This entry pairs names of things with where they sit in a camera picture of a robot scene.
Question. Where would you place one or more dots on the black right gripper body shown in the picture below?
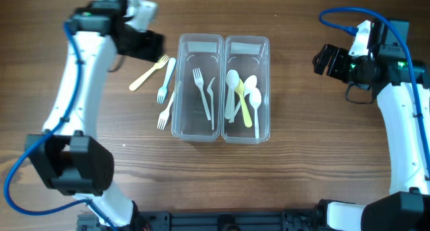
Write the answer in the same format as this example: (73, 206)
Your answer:
(334, 62)

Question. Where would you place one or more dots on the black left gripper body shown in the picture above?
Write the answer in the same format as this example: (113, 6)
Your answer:
(148, 46)

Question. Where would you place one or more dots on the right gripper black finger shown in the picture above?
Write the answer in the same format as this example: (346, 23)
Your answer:
(321, 60)
(339, 65)

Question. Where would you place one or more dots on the yellow plastic fork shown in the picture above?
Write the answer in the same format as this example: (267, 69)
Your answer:
(140, 80)

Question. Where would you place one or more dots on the white plastic fork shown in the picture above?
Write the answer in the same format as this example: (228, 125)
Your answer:
(198, 79)

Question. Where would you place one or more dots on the white plastic spoon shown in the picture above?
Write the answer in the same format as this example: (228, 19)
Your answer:
(249, 84)
(232, 80)
(255, 101)

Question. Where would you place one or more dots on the translucent curved white fork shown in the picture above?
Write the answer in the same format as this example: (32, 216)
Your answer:
(211, 94)

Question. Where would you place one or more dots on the yellow plastic spoon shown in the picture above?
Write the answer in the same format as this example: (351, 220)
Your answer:
(240, 90)

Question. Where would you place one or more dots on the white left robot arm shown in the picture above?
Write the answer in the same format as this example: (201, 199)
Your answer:
(67, 155)

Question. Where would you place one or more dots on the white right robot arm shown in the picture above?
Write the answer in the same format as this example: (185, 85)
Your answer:
(404, 105)

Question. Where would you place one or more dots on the left clear plastic container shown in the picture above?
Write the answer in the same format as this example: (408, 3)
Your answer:
(189, 121)

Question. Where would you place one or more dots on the clear plastic container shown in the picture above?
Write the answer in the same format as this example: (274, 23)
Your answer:
(189, 121)
(248, 56)

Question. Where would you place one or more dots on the right clear plastic container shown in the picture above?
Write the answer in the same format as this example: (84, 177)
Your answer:
(248, 56)

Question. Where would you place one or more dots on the light blue plastic fork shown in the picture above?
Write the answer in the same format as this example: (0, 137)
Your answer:
(162, 92)

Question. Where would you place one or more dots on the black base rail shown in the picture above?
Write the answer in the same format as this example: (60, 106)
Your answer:
(287, 220)

